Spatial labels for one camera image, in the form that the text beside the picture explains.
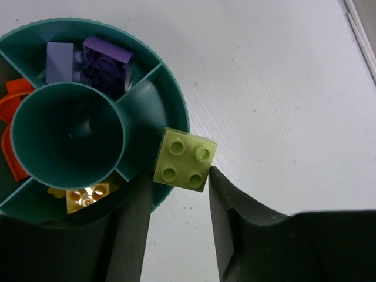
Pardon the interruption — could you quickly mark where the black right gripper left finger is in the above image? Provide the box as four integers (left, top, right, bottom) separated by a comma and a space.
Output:
1, 171, 153, 281

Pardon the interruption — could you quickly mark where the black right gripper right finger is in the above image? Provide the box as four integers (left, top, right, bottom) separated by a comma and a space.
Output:
209, 167, 375, 281

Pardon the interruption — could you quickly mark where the yellow orange lego brick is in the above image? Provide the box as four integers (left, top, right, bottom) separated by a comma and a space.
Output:
66, 183, 119, 214

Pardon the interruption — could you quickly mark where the pale green lego brick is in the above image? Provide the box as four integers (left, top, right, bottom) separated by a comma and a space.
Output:
153, 127, 217, 192

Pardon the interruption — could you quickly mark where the purple lego brick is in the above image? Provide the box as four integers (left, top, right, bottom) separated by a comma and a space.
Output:
83, 36, 133, 100

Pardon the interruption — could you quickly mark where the orange teardrop lego plate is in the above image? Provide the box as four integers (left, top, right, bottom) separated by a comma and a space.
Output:
1, 78, 35, 182

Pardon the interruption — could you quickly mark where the purple butterfly lego piece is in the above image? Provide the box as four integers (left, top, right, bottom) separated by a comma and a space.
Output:
37, 42, 84, 84

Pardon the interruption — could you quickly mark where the teal round divided container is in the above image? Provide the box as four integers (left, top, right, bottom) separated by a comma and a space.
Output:
1, 18, 190, 223

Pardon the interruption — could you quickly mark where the aluminium rail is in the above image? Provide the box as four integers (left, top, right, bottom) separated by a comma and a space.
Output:
344, 0, 375, 82

